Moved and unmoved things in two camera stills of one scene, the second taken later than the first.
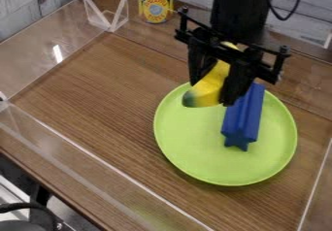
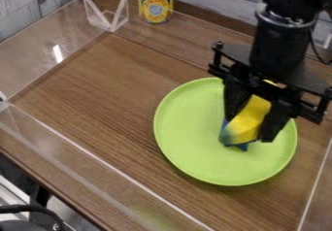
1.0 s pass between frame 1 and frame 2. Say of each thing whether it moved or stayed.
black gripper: moved
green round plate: stayed
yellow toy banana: moved
